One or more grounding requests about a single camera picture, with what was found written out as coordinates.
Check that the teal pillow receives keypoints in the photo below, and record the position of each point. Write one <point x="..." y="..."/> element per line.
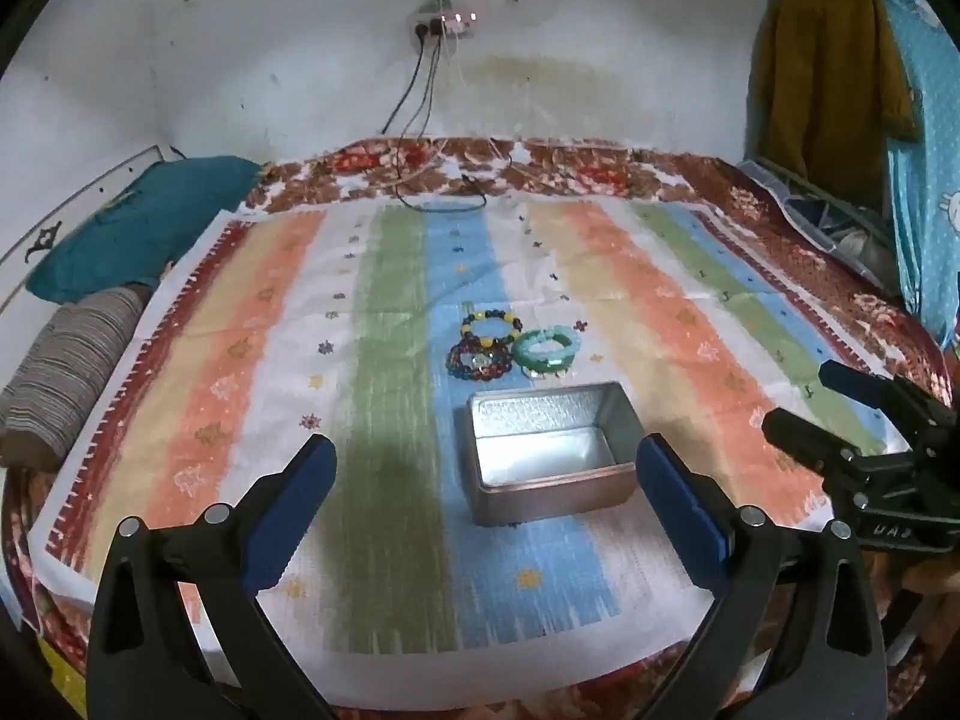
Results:
<point x="142" y="225"/>

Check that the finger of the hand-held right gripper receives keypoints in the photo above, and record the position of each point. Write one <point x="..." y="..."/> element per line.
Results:
<point x="870" y="388"/>
<point x="806" y="439"/>

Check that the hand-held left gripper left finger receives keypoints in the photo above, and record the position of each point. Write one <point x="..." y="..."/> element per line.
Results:
<point x="289" y="517"/>

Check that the striped bolster pillow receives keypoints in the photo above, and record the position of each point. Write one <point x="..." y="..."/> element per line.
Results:
<point x="67" y="375"/>

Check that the grey patterned cloth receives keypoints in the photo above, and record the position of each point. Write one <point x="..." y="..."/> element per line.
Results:
<point x="817" y="210"/>

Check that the metal tin box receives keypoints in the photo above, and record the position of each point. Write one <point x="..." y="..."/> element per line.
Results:
<point x="551" y="450"/>

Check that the wall power strip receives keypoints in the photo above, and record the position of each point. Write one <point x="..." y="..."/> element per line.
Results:
<point x="442" y="21"/>

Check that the brown hanging garment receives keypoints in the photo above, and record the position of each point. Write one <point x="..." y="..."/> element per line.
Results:
<point x="825" y="75"/>

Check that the red floral blanket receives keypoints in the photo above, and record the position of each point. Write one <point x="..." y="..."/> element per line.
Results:
<point x="600" y="172"/>

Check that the person's right hand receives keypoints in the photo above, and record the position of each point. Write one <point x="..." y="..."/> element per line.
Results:
<point x="934" y="585"/>

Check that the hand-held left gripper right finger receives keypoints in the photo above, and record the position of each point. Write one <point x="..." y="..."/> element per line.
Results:
<point x="686" y="517"/>

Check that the striped pastel cloth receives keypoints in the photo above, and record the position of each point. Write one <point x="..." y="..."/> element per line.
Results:
<point x="247" y="360"/>

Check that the blue dotted hanging cloth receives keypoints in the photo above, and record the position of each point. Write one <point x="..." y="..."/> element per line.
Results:
<point x="926" y="150"/>

